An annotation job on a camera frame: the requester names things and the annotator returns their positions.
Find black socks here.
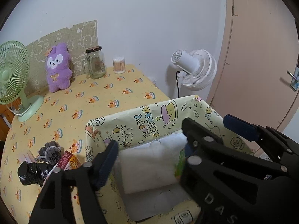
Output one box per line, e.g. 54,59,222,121
17,161,53,187

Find grey socks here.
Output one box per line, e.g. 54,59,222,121
36,141,63,165

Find white towel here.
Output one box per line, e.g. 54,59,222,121
119,133,187,194

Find clear pink sock package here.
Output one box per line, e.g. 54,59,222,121
23,150,39,163

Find yellow patterned storage box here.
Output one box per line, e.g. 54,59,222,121
86,95,253,223

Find yellow cartoon tablecloth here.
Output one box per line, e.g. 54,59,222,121
1,65,167,223

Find orange wooden chair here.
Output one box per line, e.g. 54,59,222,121
1,98,21,126

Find beige door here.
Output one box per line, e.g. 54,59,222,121
211,0,298,130

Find white standing fan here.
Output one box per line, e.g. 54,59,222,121
166,49,217,100

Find purple plush bunny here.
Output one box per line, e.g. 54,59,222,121
46,43,73,93

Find green desk fan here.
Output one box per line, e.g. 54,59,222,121
1,41,44,122

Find glass jar dark lid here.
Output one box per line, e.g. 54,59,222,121
82,46,107,79

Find cotton swab container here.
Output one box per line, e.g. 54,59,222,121
112,57,126,74

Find patterned cardboard backboard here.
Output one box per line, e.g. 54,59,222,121
24,20,99,96

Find black fan cable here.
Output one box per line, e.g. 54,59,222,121
175,71,181,99

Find silver door handle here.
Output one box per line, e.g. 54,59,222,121
287,65,299,91

